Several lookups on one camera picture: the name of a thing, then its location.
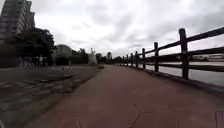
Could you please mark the grey concrete kerb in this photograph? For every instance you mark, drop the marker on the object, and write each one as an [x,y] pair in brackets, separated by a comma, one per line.
[186,80]

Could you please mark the river water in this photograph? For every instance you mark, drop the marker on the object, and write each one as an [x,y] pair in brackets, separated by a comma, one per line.
[203,75]

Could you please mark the dark wooden rail fence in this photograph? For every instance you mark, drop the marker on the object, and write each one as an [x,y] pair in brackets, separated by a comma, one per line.
[184,53]

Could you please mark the tall grey apartment building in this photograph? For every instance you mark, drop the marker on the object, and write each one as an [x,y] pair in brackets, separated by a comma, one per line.
[15,18]

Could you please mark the pale standing stone monument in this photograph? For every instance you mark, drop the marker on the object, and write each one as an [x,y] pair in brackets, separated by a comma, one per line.
[92,58]

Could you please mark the red brick path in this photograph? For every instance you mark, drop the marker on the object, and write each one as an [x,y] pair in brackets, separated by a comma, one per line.
[123,96]

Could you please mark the dark leafy tree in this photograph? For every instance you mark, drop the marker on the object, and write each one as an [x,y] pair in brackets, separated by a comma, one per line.
[31,46]

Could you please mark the domed grey building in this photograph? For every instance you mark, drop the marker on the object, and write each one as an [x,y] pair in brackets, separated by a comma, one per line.
[63,52]

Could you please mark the grey paved slab area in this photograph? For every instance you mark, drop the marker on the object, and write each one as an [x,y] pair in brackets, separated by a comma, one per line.
[30,90]

